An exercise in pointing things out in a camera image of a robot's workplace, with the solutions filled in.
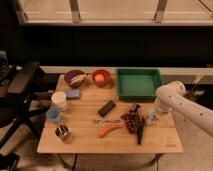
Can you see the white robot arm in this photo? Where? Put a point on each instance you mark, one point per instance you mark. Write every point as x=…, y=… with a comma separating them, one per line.
x=171, y=97

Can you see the white paper cup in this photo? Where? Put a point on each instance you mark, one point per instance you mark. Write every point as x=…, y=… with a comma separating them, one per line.
x=58, y=98

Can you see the light blue plastic cup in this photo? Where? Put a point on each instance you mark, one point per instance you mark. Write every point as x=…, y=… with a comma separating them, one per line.
x=53, y=114

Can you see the red bowl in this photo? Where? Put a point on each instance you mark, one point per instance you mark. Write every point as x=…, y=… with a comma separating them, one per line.
x=105, y=73

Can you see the orange fruit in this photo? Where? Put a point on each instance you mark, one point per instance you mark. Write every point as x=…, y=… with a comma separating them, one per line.
x=99, y=78

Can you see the black rectangular block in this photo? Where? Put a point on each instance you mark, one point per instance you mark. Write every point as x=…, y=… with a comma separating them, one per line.
x=104, y=110

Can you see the green plastic tray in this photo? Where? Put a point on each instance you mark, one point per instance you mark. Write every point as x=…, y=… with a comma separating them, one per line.
x=137, y=84

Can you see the yellow corn cob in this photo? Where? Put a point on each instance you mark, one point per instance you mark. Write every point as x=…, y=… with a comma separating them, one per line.
x=78, y=78

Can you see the blue sponge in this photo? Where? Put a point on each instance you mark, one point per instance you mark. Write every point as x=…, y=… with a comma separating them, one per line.
x=72, y=94

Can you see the small metal utensil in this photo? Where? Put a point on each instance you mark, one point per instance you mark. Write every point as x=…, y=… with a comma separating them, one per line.
x=106, y=121

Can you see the dark purple bowl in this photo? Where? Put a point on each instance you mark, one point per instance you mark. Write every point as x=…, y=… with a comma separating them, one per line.
x=69, y=75

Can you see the wooden folding table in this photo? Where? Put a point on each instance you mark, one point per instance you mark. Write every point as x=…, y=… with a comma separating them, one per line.
x=81, y=119

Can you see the bunch of dark grapes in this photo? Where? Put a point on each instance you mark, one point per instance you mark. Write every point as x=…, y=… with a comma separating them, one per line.
x=132, y=121

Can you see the orange carrot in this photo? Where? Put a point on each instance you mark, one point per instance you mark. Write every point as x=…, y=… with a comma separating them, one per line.
x=104, y=131

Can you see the metal can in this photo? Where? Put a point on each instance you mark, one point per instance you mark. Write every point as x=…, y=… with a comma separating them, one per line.
x=62, y=132

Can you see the black office chair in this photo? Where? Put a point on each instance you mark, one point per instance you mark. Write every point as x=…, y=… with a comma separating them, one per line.
x=16, y=95

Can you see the black handled knife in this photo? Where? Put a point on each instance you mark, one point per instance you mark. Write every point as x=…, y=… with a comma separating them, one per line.
x=136, y=109

